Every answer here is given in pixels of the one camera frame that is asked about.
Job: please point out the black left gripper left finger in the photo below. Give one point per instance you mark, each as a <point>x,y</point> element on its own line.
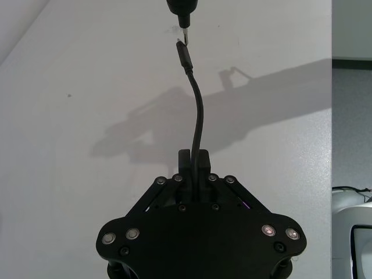
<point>183,162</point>

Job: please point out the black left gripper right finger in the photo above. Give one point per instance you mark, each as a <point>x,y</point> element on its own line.
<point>204,162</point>

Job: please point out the pale grey rounded machine housing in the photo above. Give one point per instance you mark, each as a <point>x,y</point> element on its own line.
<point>343,209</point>

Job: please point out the white panel with dark frame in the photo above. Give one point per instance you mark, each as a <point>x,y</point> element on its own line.
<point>363,253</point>

